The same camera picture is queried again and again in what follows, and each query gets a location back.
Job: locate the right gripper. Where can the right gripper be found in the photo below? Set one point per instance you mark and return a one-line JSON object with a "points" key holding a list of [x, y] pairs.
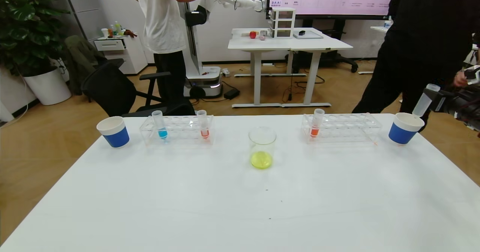
{"points": [[439, 100]]}

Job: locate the blue pigment test tube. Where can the blue pigment test tube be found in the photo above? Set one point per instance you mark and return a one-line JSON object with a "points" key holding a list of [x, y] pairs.
{"points": [[162, 133]]}

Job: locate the clear plastic test tube rack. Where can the clear plastic test tube rack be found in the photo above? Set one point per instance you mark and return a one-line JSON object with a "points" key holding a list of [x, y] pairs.
{"points": [[182, 129], [337, 130]]}

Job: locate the red pigment test tube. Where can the red pigment test tube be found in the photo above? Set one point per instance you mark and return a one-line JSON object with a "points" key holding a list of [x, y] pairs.
{"points": [[314, 132], [204, 132]]}

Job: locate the clear glass beaker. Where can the clear glass beaker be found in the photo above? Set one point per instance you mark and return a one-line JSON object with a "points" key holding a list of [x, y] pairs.
{"points": [[261, 160]]}

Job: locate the blue white paper cup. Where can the blue white paper cup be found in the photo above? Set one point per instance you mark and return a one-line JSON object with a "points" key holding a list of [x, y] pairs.
{"points": [[116, 135], [401, 134]]}

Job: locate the person in black clothes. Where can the person in black clothes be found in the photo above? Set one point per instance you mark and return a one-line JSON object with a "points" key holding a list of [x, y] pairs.
{"points": [[420, 38]]}

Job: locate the black swivel chair base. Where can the black swivel chair base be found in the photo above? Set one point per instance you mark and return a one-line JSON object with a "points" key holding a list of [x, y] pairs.
{"points": [[337, 60]]}

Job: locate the grey flat tray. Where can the grey flat tray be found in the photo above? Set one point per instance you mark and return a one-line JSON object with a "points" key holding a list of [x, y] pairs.
{"points": [[309, 35]]}

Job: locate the white desktop drawer organizer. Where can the white desktop drawer organizer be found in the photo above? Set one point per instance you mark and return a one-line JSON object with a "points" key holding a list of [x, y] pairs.
{"points": [[282, 23]]}

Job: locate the red apple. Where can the red apple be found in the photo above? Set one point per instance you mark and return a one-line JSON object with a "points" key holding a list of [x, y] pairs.
{"points": [[253, 35]]}

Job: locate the black power adapter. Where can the black power adapter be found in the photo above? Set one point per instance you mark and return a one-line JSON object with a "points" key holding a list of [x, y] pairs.
{"points": [[232, 94]]}

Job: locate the white power strip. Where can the white power strip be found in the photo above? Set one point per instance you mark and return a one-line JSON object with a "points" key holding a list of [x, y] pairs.
{"points": [[226, 73]]}

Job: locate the white humanoid robot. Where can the white humanoid robot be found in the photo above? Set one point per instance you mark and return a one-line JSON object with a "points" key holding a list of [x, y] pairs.
{"points": [[202, 80]]}

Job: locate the person in white t-shirt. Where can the person in white t-shirt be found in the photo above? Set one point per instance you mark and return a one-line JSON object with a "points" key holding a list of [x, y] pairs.
{"points": [[165, 19]]}

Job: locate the white drawer cabinet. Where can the white drawer cabinet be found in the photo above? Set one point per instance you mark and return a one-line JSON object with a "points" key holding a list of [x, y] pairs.
{"points": [[120, 53]]}

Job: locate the green drink bottle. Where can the green drink bottle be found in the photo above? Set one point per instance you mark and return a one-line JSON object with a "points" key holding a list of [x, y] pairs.
{"points": [[117, 27]]}

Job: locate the black office chair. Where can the black office chair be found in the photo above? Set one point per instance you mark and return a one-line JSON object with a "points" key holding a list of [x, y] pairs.
{"points": [[108, 89]]}

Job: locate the small white cup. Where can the small white cup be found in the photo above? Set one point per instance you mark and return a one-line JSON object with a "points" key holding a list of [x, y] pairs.
{"points": [[104, 32]]}

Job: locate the olive green jacket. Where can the olive green jacket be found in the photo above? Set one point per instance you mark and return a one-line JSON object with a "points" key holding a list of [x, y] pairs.
{"points": [[80, 62]]}

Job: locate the white plant pot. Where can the white plant pot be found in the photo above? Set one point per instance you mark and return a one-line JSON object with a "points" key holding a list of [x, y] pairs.
{"points": [[48, 87]]}

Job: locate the green leafy plant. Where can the green leafy plant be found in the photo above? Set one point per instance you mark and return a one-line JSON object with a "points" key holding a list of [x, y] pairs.
{"points": [[26, 27]]}

